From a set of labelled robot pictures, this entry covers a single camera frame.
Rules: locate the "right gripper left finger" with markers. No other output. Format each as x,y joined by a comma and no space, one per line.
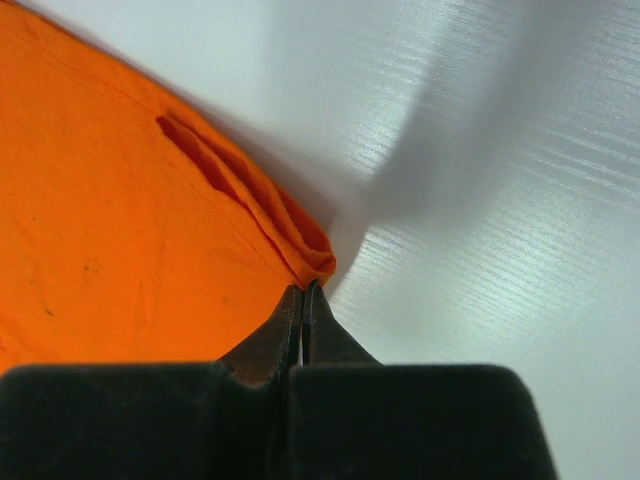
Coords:
222,419

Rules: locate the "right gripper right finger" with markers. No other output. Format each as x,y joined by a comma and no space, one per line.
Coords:
351,417

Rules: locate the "orange t-shirt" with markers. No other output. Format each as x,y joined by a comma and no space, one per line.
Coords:
131,229

